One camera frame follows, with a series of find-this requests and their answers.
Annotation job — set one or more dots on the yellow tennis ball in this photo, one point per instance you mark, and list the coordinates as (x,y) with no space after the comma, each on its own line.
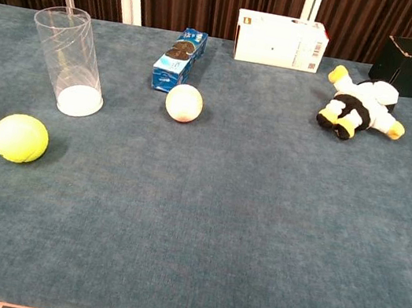
(19,138)

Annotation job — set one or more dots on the clear plastic cup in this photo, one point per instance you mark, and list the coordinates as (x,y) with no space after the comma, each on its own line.
(72,58)

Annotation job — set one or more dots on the white baseball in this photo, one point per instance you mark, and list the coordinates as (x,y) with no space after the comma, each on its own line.
(184,102)

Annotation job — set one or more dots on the blue table cloth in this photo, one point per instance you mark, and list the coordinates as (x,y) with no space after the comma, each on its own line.
(219,212)

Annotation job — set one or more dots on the blue cookie box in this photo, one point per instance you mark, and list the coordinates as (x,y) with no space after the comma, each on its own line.
(178,62)

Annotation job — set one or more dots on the white cardboard box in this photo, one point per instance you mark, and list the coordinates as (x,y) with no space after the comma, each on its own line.
(277,43)

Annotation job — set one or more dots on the black white plush penguin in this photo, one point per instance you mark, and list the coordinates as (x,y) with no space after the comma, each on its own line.
(362,106)

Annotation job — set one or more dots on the black cardboard box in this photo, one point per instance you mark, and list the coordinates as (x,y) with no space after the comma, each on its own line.
(409,64)

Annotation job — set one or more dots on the narrow white post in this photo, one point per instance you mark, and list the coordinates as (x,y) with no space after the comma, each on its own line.
(313,1)

